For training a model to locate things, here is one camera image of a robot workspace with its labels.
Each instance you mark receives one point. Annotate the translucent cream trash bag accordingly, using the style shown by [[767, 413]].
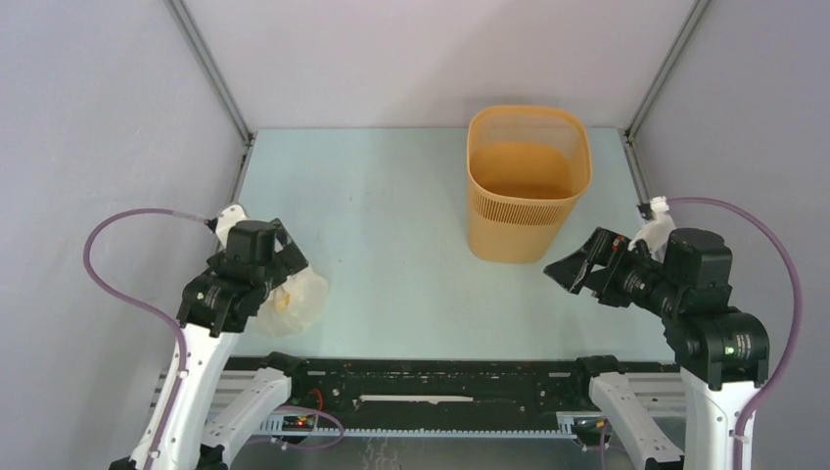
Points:
[[294, 306]]

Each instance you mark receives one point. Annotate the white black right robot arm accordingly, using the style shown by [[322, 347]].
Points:
[[722, 352]]

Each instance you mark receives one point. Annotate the aluminium frame post left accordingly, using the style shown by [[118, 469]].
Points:
[[195, 40]]

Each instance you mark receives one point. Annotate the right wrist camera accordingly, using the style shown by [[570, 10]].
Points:
[[655, 228]]

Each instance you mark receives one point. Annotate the aluminium frame post right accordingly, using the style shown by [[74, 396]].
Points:
[[688, 29]]

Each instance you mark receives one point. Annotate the orange slotted plastic trash bin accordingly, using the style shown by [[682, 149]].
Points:
[[527, 168]]

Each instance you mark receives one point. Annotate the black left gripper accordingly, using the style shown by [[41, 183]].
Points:
[[289, 258]]

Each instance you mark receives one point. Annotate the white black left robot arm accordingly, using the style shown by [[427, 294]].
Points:
[[258, 256]]

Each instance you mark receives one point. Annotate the small electronics board with leds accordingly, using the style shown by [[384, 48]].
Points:
[[298, 423]]

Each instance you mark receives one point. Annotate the aluminium frame post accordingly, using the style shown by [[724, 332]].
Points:
[[688, 29], [195, 40]]

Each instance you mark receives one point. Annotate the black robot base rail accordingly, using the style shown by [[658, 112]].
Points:
[[529, 399]]

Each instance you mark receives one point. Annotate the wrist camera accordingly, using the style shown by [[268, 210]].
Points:
[[226, 219], [655, 228]]

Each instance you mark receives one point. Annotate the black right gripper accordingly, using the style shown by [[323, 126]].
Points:
[[607, 247]]

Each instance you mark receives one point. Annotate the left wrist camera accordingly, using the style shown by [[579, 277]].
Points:
[[226, 219]]

